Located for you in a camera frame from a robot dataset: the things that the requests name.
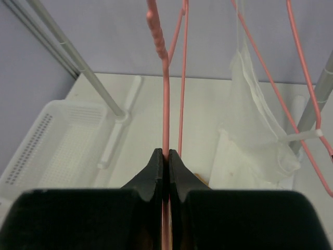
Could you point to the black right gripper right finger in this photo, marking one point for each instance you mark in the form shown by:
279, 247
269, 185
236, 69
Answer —
182, 182

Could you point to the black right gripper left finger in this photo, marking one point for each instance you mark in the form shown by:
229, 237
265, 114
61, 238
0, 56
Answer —
146, 216

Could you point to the tan tank top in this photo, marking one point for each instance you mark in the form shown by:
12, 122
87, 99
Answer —
201, 178

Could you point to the white tank top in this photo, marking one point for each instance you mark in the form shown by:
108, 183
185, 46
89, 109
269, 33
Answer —
250, 153

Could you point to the white metal clothes rack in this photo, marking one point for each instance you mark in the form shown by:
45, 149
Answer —
307, 127

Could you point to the left aluminium frame post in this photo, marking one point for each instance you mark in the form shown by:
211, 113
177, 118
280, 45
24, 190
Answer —
39, 33

